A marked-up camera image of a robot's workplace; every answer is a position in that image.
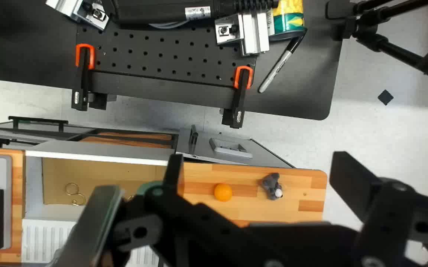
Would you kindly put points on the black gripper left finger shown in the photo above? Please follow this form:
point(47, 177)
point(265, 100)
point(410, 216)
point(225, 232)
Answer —
point(175, 173)

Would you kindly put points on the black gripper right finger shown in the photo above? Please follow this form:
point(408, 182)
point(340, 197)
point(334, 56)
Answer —
point(372, 203)

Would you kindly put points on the gray toy faucet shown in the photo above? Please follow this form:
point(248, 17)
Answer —
point(93, 223)

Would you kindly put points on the black cabinet knob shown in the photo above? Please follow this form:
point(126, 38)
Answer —
point(194, 139)

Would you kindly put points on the orange ball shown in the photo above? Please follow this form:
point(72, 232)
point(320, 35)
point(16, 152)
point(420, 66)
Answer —
point(222, 192)

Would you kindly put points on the brown cardboard sheet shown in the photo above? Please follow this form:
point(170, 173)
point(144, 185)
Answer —
point(100, 179)

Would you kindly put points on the gray plush toy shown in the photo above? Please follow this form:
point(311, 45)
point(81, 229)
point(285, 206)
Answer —
point(271, 186)

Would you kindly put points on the orange black clamp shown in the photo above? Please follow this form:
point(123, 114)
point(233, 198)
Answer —
point(242, 90)
point(84, 65)

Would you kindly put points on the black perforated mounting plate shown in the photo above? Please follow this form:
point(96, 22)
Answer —
point(164, 54)

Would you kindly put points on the white toy sink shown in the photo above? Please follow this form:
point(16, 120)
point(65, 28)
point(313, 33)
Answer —
point(34, 194)

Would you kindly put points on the black table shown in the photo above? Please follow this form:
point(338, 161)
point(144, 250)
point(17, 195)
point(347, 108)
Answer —
point(298, 79)

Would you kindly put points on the gray marker pen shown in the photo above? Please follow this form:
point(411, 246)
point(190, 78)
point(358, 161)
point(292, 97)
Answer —
point(280, 65)

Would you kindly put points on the black box with white label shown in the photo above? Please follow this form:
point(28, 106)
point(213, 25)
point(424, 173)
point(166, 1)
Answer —
point(164, 10)

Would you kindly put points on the green yellow can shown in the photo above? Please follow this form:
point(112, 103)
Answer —
point(289, 17)

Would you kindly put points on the black camera tripod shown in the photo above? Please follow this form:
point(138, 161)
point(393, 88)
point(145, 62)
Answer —
point(398, 47)

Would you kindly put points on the aluminium extrusion bracket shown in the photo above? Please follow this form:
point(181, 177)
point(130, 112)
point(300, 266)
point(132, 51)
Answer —
point(246, 32)
point(83, 11)

